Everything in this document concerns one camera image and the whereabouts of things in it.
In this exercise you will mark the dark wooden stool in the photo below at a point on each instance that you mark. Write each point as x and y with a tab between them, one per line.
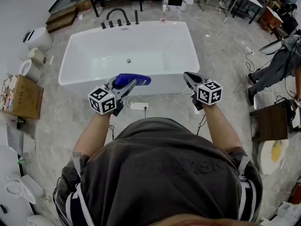
270	121

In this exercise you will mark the white pump bottle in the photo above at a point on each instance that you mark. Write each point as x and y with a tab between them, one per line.
164	9

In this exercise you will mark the white round toilet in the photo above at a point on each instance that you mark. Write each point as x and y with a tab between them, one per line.
38	220

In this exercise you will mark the black frame table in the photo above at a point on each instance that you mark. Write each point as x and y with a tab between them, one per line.
96	6

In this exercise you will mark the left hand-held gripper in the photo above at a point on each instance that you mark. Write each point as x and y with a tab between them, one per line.
102	100

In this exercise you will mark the white carton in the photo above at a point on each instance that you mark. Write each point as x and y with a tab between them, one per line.
289	211

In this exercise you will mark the person's grey t-shirt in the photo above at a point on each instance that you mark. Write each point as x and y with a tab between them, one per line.
160	173

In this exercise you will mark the brown wooden steps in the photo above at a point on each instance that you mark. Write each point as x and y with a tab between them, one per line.
61	20

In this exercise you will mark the white basin with yellow cloth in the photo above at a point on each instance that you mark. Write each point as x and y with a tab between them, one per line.
265	156

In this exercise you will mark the white display platform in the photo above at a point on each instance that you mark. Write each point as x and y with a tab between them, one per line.
9	168

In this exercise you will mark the white bathtub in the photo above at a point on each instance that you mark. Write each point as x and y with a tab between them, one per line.
117	48

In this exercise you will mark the black hand shower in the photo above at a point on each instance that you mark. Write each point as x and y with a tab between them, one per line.
136	18

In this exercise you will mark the person's right forearm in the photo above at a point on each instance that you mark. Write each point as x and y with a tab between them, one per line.
218	126

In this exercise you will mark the blue bottle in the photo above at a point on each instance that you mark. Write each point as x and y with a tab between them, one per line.
132	79

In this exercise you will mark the grey marble floor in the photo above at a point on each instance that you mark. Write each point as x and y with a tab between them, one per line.
216	60

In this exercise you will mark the white wash basin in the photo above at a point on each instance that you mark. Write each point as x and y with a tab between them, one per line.
270	48

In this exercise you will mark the white perforated panel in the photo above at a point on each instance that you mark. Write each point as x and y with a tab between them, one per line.
14	139

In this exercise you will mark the white toilet seat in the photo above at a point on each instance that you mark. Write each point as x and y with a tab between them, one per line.
28	187

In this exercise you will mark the white power strip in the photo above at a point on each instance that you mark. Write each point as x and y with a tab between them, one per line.
51	59
138	106

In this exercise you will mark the small green packet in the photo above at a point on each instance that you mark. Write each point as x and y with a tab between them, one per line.
21	161

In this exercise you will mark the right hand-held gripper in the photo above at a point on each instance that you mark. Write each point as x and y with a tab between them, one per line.
209	93

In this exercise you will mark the person's face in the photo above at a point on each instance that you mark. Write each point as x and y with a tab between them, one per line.
207	221

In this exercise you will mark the beige waste bin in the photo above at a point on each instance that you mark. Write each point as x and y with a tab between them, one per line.
36	55

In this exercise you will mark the black curved faucet spout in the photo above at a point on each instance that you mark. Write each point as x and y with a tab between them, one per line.
117	10

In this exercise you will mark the small black device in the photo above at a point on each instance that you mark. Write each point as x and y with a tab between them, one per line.
3	209

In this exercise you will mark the brown cardboard box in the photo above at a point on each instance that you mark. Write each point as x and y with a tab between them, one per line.
28	98

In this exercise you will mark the white smart toilet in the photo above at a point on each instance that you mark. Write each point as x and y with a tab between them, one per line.
40	39

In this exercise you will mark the pile of toiletry packets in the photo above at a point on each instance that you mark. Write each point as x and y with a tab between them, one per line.
8	95

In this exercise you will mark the black faucet knob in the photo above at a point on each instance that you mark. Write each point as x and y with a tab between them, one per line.
111	24
103	25
119	23

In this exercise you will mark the person's left forearm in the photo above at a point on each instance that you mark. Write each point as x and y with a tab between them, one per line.
94	133

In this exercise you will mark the white open toilet bowl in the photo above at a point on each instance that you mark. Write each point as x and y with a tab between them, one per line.
30	70

